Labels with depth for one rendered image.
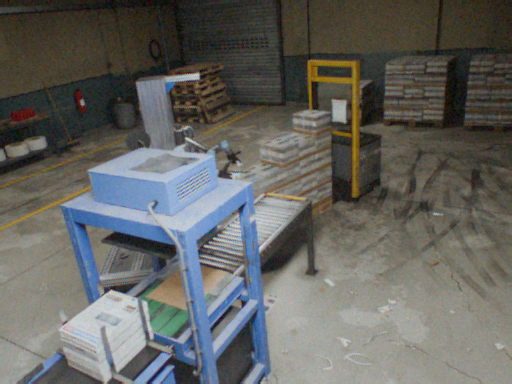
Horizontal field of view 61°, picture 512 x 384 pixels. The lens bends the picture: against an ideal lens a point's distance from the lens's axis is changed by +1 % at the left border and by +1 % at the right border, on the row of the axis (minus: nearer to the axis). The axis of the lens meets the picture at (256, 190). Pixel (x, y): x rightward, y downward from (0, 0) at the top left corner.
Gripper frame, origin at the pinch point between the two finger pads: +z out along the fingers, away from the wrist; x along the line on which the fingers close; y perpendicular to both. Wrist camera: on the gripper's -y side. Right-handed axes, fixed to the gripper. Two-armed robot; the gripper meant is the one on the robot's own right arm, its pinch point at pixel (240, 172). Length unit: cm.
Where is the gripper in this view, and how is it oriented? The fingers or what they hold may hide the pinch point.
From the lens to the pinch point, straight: 373.9
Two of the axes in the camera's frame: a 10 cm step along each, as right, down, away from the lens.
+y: 0.4, 9.6, 2.7
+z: 9.3, 0.6, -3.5
